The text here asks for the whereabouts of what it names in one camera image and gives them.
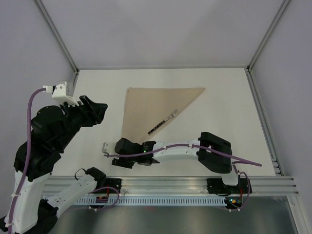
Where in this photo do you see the left aluminium frame post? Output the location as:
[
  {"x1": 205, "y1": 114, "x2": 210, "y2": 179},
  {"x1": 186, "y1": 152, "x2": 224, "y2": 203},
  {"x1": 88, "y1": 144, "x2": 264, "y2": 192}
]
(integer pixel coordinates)
[{"x1": 34, "y1": 0, "x2": 80, "y2": 74}]

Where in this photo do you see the silver fork black handle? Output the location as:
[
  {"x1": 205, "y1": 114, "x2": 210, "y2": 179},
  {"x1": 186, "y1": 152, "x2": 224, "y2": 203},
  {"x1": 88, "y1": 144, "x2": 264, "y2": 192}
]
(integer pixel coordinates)
[{"x1": 148, "y1": 109, "x2": 178, "y2": 135}]

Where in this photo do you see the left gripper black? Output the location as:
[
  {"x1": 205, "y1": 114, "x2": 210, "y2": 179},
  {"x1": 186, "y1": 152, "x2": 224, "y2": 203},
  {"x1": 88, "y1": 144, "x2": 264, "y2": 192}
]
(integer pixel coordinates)
[{"x1": 56, "y1": 94, "x2": 109, "y2": 149}]

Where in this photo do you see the right aluminium frame post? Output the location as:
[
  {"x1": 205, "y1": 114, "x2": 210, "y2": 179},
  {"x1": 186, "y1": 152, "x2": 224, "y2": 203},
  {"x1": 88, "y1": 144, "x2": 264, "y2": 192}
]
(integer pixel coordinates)
[{"x1": 246, "y1": 0, "x2": 292, "y2": 73}]

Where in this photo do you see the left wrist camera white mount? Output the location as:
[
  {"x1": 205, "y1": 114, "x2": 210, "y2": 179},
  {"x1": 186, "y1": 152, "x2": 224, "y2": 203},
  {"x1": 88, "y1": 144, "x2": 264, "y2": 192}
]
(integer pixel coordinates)
[{"x1": 43, "y1": 81, "x2": 78, "y2": 106}]

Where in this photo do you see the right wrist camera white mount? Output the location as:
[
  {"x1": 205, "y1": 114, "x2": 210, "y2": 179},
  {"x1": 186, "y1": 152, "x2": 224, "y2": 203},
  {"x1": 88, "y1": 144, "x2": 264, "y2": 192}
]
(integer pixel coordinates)
[{"x1": 101, "y1": 142, "x2": 116, "y2": 156}]

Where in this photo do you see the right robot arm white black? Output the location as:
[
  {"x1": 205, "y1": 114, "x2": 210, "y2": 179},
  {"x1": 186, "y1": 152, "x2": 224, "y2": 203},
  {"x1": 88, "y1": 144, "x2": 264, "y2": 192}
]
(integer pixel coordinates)
[{"x1": 112, "y1": 132, "x2": 252, "y2": 196}]

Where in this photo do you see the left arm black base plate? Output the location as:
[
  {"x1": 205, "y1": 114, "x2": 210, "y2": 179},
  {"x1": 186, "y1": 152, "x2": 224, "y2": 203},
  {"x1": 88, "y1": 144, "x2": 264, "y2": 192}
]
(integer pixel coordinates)
[{"x1": 95, "y1": 178, "x2": 122, "y2": 194}]

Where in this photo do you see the aluminium mounting rail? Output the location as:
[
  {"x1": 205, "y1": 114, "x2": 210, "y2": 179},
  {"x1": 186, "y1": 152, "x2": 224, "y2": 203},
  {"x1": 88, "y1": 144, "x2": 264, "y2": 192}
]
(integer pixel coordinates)
[{"x1": 42, "y1": 176, "x2": 299, "y2": 196}]

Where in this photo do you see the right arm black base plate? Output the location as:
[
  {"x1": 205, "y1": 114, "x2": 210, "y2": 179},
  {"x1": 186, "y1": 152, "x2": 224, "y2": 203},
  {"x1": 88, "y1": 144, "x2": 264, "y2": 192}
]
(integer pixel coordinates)
[{"x1": 207, "y1": 178, "x2": 253, "y2": 196}]

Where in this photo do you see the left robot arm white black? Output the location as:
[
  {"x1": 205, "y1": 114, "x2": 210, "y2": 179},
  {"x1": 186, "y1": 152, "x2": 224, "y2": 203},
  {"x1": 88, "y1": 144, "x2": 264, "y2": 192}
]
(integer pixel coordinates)
[{"x1": 0, "y1": 96, "x2": 108, "y2": 234}]

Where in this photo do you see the white slotted cable duct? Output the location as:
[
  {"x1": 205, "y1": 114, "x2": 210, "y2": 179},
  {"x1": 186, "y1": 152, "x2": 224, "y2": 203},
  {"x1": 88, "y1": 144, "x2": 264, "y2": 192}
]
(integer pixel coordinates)
[{"x1": 75, "y1": 196, "x2": 226, "y2": 206}]

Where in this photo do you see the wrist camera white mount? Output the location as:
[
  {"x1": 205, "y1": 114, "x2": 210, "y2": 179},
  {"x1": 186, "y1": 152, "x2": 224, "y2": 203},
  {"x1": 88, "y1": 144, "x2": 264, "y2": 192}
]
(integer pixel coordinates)
[
  {"x1": 43, "y1": 81, "x2": 78, "y2": 106},
  {"x1": 101, "y1": 142, "x2": 116, "y2": 156}
]

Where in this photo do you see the aluminium frame post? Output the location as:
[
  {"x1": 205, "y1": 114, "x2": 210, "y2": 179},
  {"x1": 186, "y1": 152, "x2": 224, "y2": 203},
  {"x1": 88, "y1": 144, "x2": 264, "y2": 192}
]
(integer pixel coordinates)
[
  {"x1": 246, "y1": 0, "x2": 292, "y2": 73},
  {"x1": 34, "y1": 0, "x2": 80, "y2": 74}
]

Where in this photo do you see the beige cloth napkin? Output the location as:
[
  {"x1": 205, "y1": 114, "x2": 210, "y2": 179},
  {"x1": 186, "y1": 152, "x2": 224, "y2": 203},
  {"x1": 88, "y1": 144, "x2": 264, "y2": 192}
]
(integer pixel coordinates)
[{"x1": 121, "y1": 87, "x2": 205, "y2": 143}]

